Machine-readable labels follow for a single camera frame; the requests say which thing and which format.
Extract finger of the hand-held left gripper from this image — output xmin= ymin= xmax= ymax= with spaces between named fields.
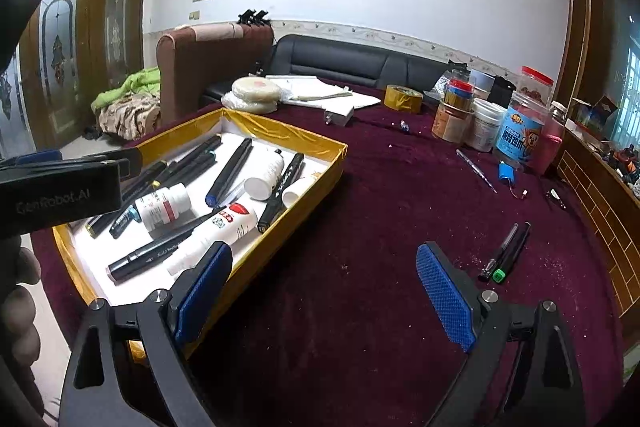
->
xmin=0 ymin=149 xmax=63 ymax=168
xmin=97 ymin=148 xmax=143 ymax=180

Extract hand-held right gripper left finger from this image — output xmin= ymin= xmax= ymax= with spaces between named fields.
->
xmin=60 ymin=241 xmax=233 ymax=427

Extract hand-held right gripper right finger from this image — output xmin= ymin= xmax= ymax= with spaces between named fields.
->
xmin=416 ymin=242 xmax=586 ymax=427

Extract black marker olive cap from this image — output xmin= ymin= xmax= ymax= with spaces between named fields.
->
xmin=120 ymin=138 xmax=216 ymax=208

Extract white pill bottle red label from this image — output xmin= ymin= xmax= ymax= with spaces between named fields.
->
xmin=135 ymin=185 xmax=192 ymax=233

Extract black marker pink cap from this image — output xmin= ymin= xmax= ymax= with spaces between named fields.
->
xmin=107 ymin=207 xmax=227 ymax=282

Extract black marker teal cap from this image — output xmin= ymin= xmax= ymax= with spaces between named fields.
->
xmin=109 ymin=134 xmax=224 ymax=239

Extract white bottle red green label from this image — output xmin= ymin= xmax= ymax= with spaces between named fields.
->
xmin=167 ymin=202 xmax=258 ymax=275

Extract clear gel pen black grip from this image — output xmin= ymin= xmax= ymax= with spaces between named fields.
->
xmin=477 ymin=223 xmax=520 ymax=282

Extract black marker green cap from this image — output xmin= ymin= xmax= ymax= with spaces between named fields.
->
xmin=492 ymin=222 xmax=532 ymax=284

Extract plain white pill bottle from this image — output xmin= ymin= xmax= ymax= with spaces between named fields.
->
xmin=244 ymin=148 xmax=285 ymax=201

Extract white glue bottle orange cap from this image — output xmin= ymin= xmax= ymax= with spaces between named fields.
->
xmin=281 ymin=174 xmax=321 ymax=208

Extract gold cardboard box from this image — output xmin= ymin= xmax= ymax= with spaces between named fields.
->
xmin=52 ymin=108 xmax=348 ymax=363

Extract person's left hand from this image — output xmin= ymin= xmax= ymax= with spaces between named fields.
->
xmin=0 ymin=246 xmax=43 ymax=373

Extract striped printed blanket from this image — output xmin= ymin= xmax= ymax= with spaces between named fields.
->
xmin=97 ymin=92 xmax=162 ymax=140

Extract green cloth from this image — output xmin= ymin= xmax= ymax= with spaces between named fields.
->
xmin=91 ymin=68 xmax=162 ymax=112

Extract brown armchair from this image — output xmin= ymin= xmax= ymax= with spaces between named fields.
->
xmin=156 ymin=23 xmax=275 ymax=128

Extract wooden glass doors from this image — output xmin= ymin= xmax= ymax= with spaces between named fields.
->
xmin=0 ymin=0 xmax=156 ymax=158

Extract silver pen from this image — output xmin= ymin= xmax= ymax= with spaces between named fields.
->
xmin=456 ymin=149 xmax=498 ymax=194

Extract round white packages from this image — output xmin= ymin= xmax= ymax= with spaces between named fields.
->
xmin=221 ymin=77 xmax=283 ymax=114

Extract white plastic tub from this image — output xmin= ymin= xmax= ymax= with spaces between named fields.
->
xmin=467 ymin=98 xmax=507 ymax=152

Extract clear jar blue label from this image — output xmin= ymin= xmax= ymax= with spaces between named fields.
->
xmin=494 ymin=93 xmax=551 ymax=172

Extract black clips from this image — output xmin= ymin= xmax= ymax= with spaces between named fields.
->
xmin=237 ymin=8 xmax=271 ymax=28

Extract pink knit sleeved bottle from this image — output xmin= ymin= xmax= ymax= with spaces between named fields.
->
xmin=530 ymin=102 xmax=568 ymax=175

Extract white papers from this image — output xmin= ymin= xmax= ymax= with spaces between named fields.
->
xmin=265 ymin=75 xmax=383 ymax=110

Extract yellow tape roll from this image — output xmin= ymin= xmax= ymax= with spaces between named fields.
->
xmin=384 ymin=84 xmax=425 ymax=114

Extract stack of coloured tape rolls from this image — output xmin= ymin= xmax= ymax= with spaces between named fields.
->
xmin=442 ymin=79 xmax=475 ymax=112

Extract white charger adapter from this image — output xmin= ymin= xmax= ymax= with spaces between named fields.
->
xmin=324 ymin=107 xmax=355 ymax=128

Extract grey cup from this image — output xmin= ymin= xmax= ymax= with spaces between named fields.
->
xmin=470 ymin=71 xmax=496 ymax=100

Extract clutter of small toys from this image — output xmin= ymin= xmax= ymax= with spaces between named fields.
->
xmin=600 ymin=146 xmax=640 ymax=188

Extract clear jar red lid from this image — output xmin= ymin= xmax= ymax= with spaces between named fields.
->
xmin=515 ymin=66 xmax=555 ymax=108

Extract colourful cardboard box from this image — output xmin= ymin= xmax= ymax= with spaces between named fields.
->
xmin=570 ymin=96 xmax=618 ymax=138

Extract black sofa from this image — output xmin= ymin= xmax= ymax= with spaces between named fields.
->
xmin=202 ymin=34 xmax=473 ymax=108

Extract window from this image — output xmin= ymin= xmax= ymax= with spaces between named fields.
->
xmin=612 ymin=47 xmax=640 ymax=148

